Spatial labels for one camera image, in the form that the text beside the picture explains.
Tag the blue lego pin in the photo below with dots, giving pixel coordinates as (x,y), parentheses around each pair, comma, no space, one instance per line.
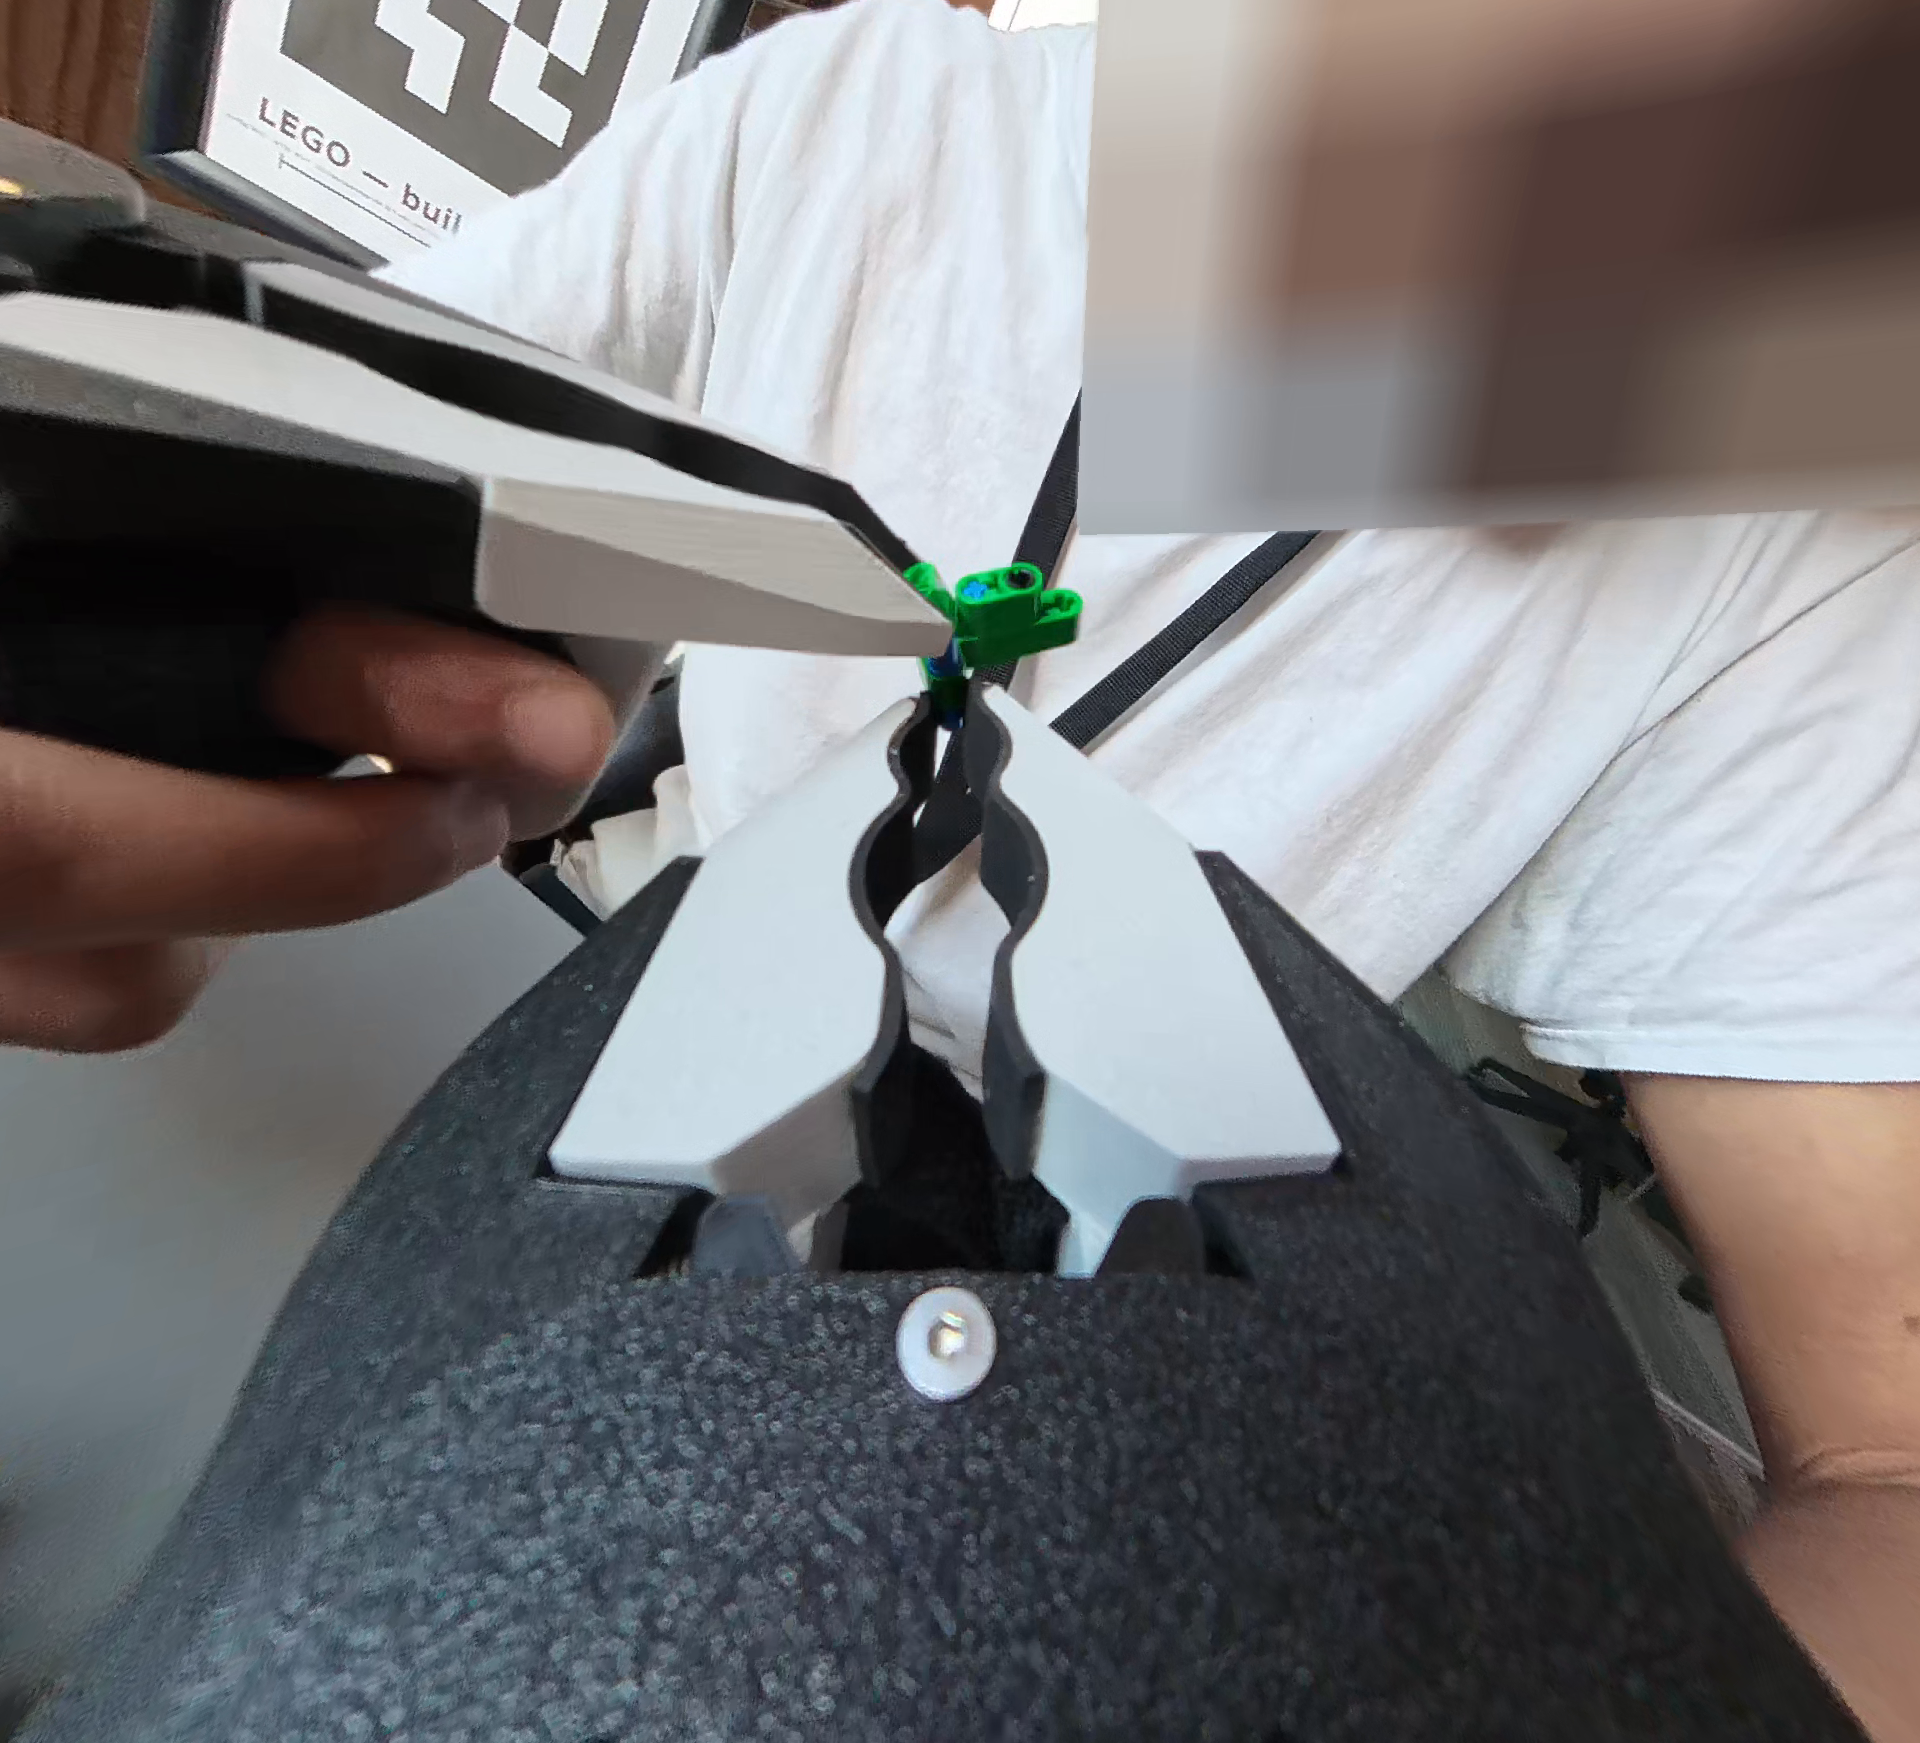
(940,690)

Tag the person's right hand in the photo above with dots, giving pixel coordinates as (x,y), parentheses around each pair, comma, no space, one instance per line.
(228,846)

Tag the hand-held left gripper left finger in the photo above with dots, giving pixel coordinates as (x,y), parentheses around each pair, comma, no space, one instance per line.
(721,1026)

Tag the person's white t-shirt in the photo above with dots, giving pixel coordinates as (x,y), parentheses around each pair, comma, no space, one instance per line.
(841,271)

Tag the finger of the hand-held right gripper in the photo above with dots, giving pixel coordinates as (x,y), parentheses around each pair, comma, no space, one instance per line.
(648,557)
(496,348)

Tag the green lego beam assembly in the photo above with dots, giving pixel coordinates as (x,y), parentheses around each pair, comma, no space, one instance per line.
(1036,626)

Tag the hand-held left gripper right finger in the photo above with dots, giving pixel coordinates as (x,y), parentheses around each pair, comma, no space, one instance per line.
(1155,1026)

